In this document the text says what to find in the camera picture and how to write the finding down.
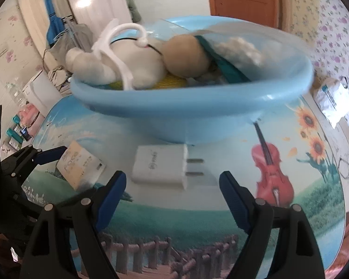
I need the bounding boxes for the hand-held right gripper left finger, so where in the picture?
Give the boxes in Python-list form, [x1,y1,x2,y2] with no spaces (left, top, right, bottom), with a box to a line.
[19,171,127,279]

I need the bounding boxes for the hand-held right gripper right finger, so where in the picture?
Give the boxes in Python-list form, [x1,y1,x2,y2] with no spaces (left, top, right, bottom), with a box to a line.
[219,171,325,279]

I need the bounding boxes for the metal drying rack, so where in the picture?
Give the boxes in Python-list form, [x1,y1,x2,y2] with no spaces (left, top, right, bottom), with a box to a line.
[60,15,85,50]

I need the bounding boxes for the dark green packet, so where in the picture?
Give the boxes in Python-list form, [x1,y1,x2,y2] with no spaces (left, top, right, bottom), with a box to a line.
[192,34,251,84]

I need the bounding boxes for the tan plush caterpillar toy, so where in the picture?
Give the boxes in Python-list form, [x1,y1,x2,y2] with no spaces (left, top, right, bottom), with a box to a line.
[163,34,213,80]

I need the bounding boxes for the brown wooden door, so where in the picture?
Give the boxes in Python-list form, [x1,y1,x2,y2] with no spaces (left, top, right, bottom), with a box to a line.
[206,0,282,29]

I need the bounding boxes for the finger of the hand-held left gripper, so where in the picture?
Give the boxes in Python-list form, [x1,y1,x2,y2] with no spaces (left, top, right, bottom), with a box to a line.
[3,180,101,221]
[1,147,69,183]

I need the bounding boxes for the beige tissue pack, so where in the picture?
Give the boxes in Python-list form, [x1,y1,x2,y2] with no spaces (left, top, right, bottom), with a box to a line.
[55,140,108,191]

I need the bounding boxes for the pink container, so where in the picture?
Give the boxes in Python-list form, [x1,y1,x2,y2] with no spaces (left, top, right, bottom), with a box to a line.
[18,103,45,129]

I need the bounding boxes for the white appliance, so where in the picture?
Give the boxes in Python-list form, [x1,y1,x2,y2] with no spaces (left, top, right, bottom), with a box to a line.
[23,69,64,113]

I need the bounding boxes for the white charger plug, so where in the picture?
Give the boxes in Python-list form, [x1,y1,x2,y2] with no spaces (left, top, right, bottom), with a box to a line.
[131,143,206,191]

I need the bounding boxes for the printed landscape desktop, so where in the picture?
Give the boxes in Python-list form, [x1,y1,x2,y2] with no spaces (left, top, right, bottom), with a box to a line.
[20,93,347,279]

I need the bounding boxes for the white plastic hook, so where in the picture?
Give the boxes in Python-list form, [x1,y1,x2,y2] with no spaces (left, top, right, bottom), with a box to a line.
[91,18,149,91]

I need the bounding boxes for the teal bottles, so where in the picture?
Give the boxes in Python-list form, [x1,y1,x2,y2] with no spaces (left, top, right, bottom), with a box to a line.
[7,115,23,143]

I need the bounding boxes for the white leaning boards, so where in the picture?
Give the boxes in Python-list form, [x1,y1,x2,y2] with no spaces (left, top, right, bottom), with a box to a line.
[16,0,128,50]

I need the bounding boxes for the light blue plastic basin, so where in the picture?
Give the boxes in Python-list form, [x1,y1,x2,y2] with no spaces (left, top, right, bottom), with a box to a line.
[70,16,315,146]

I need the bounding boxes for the smartphone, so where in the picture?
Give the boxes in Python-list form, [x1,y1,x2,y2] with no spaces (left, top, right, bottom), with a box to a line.
[20,127,33,142]

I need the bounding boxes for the green hanging garment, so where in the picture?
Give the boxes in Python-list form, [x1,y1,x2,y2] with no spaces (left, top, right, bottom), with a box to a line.
[126,0,142,23]

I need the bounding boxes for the grey cloth bag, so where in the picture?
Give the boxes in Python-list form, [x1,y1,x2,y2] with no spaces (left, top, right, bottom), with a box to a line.
[47,23,94,65]

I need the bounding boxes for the white shopping bag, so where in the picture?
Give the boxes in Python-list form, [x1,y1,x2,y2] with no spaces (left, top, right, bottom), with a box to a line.
[312,78,349,129]

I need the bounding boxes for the cream sun plush doll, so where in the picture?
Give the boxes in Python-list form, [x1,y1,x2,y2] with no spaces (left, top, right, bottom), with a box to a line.
[65,30,192,91]

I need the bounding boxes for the blue hanging garment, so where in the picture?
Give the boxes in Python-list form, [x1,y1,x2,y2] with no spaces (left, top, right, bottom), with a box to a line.
[41,0,65,45]

